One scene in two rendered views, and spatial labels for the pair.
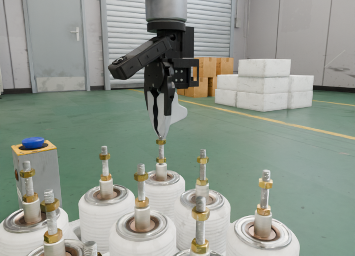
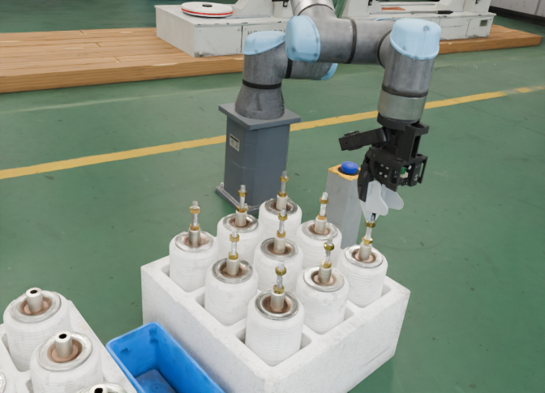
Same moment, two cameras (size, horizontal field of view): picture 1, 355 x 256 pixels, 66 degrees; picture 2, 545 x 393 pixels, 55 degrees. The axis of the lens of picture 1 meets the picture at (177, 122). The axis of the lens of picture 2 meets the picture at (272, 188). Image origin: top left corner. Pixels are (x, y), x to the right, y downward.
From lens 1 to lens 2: 91 cm
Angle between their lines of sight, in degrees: 79
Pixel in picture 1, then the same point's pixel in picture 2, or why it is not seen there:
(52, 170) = (343, 195)
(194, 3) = not seen: outside the picture
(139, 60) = (354, 139)
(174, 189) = (346, 266)
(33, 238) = (263, 213)
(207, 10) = not seen: outside the picture
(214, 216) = (301, 285)
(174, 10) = (383, 107)
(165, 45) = (377, 136)
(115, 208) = (302, 237)
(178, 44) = (399, 140)
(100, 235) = not seen: hidden behind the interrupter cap
